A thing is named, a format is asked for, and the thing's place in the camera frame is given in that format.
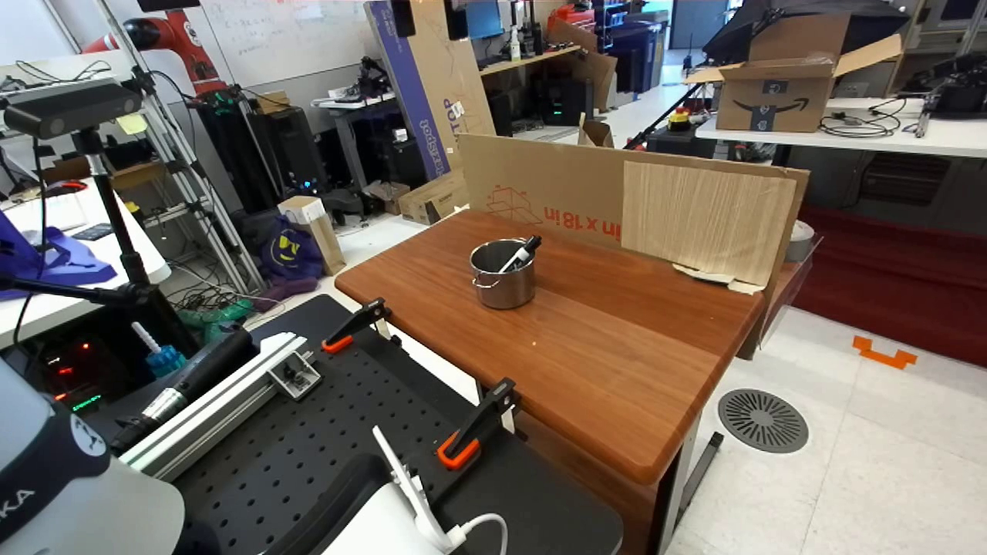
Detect red machine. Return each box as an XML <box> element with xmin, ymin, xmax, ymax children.
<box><xmin>83</xmin><ymin>5</ymin><xmax>224</xmax><ymax>100</ymax></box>

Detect white cable with plug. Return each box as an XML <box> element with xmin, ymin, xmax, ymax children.
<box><xmin>367</xmin><ymin>421</ymin><xmax>512</xmax><ymax>555</ymax></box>

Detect pale corrugated cardboard panel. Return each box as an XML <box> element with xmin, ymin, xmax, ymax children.
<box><xmin>621</xmin><ymin>158</ymin><xmax>803</xmax><ymax>300</ymax></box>

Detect tall cardboard box blue edge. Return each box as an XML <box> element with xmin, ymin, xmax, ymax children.
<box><xmin>363</xmin><ymin>0</ymin><xmax>500</xmax><ymax>186</ymax></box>

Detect black camera on tripod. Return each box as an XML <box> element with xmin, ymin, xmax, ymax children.
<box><xmin>0</xmin><ymin>76</ymin><xmax>149</xmax><ymax>141</ymax></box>

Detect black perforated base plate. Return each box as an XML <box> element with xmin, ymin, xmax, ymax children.
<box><xmin>170</xmin><ymin>290</ymin><xmax>625</xmax><ymax>555</ymax></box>

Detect open printed cardboard box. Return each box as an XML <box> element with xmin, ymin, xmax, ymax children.
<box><xmin>685</xmin><ymin>12</ymin><xmax>907</xmax><ymax>136</ymax></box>

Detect whiteboard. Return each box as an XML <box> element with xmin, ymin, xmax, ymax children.
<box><xmin>190</xmin><ymin>0</ymin><xmax>386</xmax><ymax>91</ymax></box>

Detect brown cardboard backdrop sheet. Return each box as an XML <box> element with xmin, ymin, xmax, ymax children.
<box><xmin>453</xmin><ymin>131</ymin><xmax>813</xmax><ymax>255</ymax></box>

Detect black and orange clamp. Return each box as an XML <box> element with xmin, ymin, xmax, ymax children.
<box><xmin>317</xmin><ymin>295</ymin><xmax>393</xmax><ymax>362</ymax></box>
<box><xmin>435</xmin><ymin>377</ymin><xmax>520</xmax><ymax>475</ymax></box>

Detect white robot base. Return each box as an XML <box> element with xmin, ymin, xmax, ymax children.
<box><xmin>0</xmin><ymin>358</ymin><xmax>189</xmax><ymax>555</ymax></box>

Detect red carpet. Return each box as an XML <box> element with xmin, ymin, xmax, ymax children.
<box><xmin>789</xmin><ymin>208</ymin><xmax>987</xmax><ymax>370</ymax></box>

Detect black and white marker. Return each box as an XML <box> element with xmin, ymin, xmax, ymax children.
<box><xmin>495</xmin><ymin>233</ymin><xmax>545</xmax><ymax>277</ymax></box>

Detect black cylindrical handle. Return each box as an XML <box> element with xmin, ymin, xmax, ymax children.
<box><xmin>109</xmin><ymin>326</ymin><xmax>263</xmax><ymax>455</ymax></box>

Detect round metal floor drain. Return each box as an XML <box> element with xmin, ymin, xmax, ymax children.
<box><xmin>714</xmin><ymin>386</ymin><xmax>813</xmax><ymax>455</ymax></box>

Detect black control box red lights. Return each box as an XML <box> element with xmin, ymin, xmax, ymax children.
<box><xmin>0</xmin><ymin>306</ymin><xmax>201</xmax><ymax>442</ymax></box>

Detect metal cup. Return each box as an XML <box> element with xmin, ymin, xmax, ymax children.
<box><xmin>466</xmin><ymin>236</ymin><xmax>538</xmax><ymax>315</ymax></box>

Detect white table with cloth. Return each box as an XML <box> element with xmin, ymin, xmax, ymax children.
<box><xmin>0</xmin><ymin>177</ymin><xmax>175</xmax><ymax>352</ymax></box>

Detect aluminium ladder stand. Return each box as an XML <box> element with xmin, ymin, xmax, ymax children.
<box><xmin>95</xmin><ymin>0</ymin><xmax>267</xmax><ymax>300</ymax></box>

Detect black tripod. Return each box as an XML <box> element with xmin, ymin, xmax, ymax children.
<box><xmin>0</xmin><ymin>126</ymin><xmax>196</xmax><ymax>358</ymax></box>

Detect purple bag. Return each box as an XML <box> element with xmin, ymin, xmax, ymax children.
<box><xmin>249</xmin><ymin>209</ymin><xmax>327</xmax><ymax>287</ymax></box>

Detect black metal bar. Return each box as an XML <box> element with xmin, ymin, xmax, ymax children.
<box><xmin>670</xmin><ymin>429</ymin><xmax>729</xmax><ymax>518</ymax></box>

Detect wooden desk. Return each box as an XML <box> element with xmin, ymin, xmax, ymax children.
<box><xmin>332</xmin><ymin>208</ymin><xmax>821</xmax><ymax>555</ymax></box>

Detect blue handled tool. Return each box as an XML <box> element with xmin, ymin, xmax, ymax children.
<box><xmin>125</xmin><ymin>316</ymin><xmax>190</xmax><ymax>381</ymax></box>

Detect purple cloth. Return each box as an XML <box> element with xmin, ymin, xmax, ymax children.
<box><xmin>0</xmin><ymin>208</ymin><xmax>119</xmax><ymax>303</ymax></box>

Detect white table with cables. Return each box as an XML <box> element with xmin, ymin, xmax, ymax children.
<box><xmin>693</xmin><ymin>97</ymin><xmax>987</xmax><ymax>162</ymax></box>

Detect aluminium extrusion rail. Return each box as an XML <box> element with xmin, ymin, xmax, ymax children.
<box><xmin>113</xmin><ymin>331</ymin><xmax>323</xmax><ymax>485</ymax></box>

